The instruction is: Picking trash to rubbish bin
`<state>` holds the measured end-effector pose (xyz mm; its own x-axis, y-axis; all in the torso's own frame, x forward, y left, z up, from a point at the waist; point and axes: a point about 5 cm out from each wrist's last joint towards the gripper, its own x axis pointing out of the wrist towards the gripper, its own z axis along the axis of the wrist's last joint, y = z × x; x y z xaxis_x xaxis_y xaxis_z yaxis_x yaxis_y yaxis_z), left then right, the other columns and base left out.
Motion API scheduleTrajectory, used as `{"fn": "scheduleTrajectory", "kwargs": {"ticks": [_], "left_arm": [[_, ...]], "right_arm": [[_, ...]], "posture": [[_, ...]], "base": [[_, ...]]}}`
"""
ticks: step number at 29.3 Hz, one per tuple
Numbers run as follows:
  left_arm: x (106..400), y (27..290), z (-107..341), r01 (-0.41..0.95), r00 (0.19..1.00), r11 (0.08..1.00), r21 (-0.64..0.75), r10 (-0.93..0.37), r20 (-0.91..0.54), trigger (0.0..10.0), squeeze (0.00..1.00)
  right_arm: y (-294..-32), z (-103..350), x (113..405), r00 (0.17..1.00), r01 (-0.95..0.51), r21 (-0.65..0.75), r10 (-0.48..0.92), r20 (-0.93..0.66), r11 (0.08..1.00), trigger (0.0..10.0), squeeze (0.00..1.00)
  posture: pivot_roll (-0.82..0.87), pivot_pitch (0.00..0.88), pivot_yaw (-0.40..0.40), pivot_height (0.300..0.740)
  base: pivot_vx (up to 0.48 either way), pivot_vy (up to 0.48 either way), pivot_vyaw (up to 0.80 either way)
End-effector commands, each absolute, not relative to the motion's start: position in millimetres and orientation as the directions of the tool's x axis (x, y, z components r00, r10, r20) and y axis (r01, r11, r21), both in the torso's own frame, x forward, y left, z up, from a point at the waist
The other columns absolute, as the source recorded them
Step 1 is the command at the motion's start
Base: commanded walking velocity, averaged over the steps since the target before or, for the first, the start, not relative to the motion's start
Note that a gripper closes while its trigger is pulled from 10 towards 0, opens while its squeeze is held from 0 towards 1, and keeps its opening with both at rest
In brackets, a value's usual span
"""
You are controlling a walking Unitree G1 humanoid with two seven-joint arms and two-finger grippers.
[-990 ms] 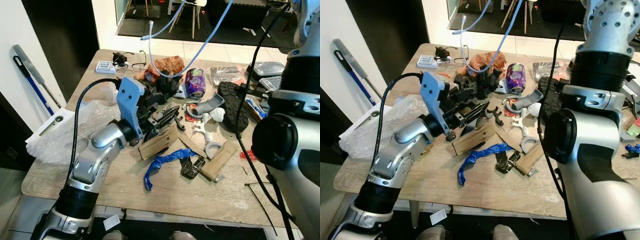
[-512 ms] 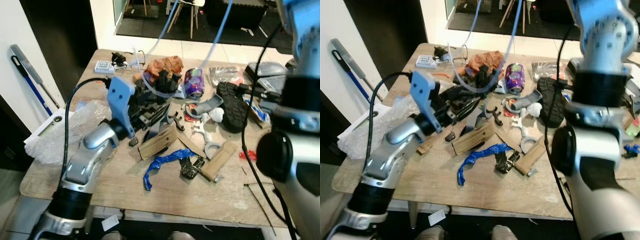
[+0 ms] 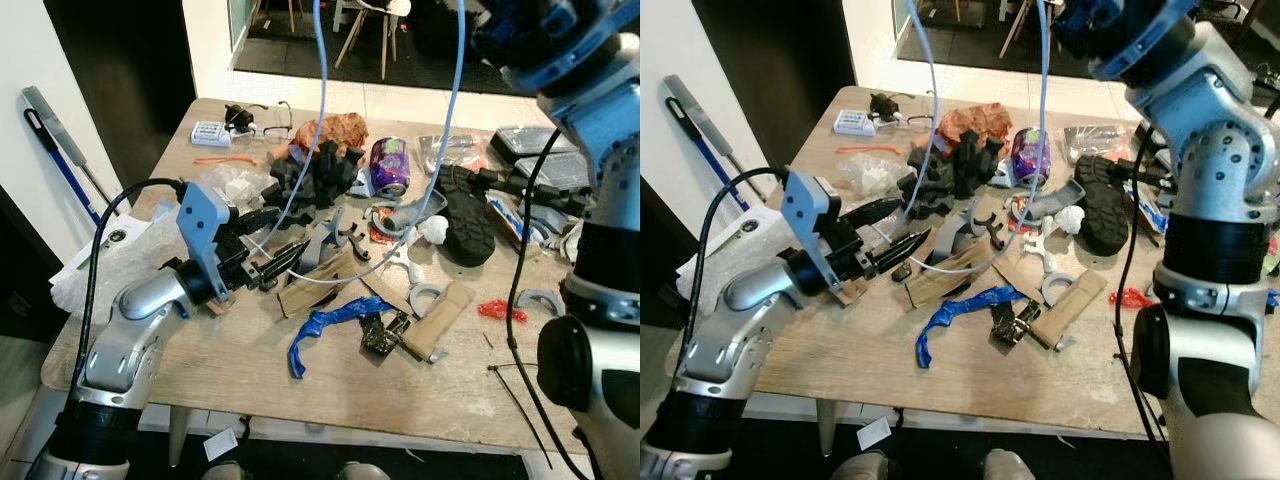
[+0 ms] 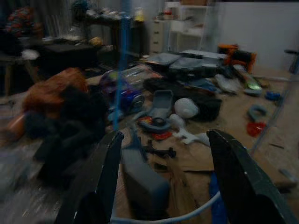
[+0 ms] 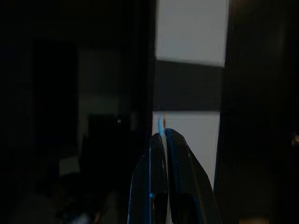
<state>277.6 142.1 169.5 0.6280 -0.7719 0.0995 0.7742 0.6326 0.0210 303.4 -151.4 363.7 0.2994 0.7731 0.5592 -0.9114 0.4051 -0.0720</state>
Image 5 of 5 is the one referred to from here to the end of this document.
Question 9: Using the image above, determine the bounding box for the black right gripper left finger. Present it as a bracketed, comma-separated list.
[127, 133, 169, 224]

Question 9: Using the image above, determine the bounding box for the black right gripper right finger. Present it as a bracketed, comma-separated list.
[164, 127, 222, 224]

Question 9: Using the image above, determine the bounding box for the thin light blue trash strip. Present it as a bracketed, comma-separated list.
[157, 111, 167, 150]

